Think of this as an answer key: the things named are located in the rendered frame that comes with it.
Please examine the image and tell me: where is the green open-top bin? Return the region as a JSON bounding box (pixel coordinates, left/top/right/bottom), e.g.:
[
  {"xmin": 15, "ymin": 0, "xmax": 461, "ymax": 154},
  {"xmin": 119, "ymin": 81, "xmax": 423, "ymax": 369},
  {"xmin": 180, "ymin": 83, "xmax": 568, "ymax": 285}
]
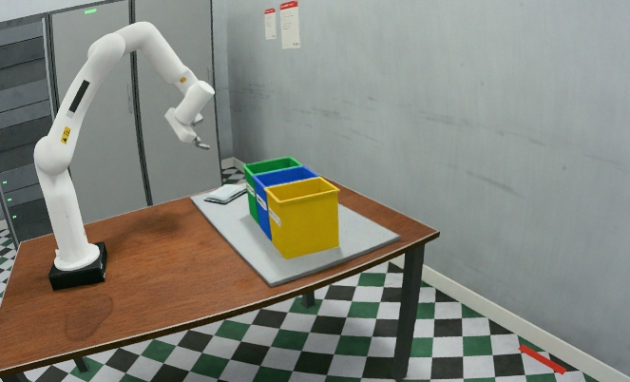
[{"xmin": 242, "ymin": 157, "xmax": 304, "ymax": 225}]

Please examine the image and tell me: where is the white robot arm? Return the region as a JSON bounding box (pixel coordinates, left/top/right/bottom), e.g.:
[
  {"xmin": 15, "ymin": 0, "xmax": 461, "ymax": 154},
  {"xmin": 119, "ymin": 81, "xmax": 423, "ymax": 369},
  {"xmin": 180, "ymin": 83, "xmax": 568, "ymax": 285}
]
[{"xmin": 34, "ymin": 22, "xmax": 215, "ymax": 271}]

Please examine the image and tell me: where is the blue bin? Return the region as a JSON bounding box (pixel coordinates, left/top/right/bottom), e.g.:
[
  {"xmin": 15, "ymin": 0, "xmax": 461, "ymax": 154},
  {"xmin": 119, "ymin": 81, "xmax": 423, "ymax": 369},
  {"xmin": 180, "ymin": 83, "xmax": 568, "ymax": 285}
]
[{"xmin": 252, "ymin": 166, "xmax": 319, "ymax": 241}]

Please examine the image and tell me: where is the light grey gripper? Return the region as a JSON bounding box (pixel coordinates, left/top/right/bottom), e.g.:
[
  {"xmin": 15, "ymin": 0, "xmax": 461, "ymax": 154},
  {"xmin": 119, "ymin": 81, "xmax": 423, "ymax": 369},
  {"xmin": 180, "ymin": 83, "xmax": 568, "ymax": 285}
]
[{"xmin": 164, "ymin": 107, "xmax": 210, "ymax": 150}]

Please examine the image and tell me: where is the yellow open-top bin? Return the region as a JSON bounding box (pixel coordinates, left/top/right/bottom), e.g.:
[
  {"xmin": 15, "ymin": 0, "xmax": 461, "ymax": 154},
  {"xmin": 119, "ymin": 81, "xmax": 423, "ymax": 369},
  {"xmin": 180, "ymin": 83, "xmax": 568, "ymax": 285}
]
[{"xmin": 264, "ymin": 177, "xmax": 340, "ymax": 259}]

